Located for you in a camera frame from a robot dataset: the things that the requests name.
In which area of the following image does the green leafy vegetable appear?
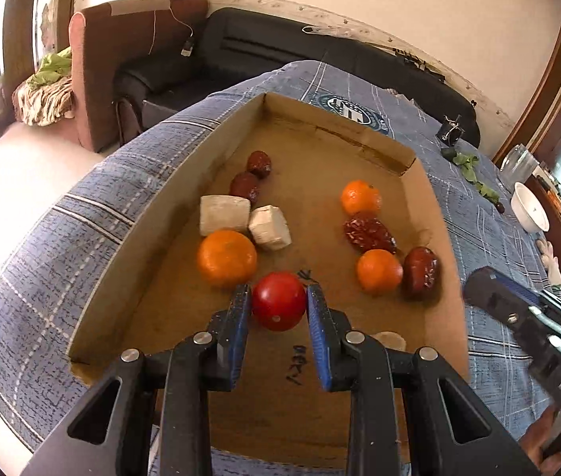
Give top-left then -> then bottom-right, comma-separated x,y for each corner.
451,152 -> 500,206

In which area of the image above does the white work glove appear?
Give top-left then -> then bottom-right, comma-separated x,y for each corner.
536,238 -> 561,294

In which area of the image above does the person's right hand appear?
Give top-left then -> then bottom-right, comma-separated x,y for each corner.
518,405 -> 561,476

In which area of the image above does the brown armchair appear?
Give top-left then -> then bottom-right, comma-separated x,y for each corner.
69,0 -> 208,153

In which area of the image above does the large wrinkled red date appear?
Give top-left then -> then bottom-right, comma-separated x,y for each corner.
343,212 -> 398,253

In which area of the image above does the dark red jujube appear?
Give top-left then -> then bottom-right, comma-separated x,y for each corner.
402,246 -> 441,300

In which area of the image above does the white bowl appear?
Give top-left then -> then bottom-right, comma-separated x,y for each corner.
511,182 -> 549,233

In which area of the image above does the brown cardboard tray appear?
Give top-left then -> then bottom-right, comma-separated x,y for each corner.
67,94 -> 468,468

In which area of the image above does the small black device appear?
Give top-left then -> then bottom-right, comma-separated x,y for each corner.
436,116 -> 465,147

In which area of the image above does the small dark red date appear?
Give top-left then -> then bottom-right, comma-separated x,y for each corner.
246,150 -> 272,179

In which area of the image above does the blue plaid tablecloth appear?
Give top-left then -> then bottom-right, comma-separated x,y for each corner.
0,60 -> 548,453

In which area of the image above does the orange tangerine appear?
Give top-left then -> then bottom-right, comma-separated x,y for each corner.
356,250 -> 403,296
340,179 -> 383,216
196,230 -> 258,288

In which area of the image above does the red tomato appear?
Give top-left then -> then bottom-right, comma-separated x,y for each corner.
252,272 -> 306,332

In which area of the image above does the black sofa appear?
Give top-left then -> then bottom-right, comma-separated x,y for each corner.
113,8 -> 480,146

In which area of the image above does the clear glass jar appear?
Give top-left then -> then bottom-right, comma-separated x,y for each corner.
498,144 -> 539,192

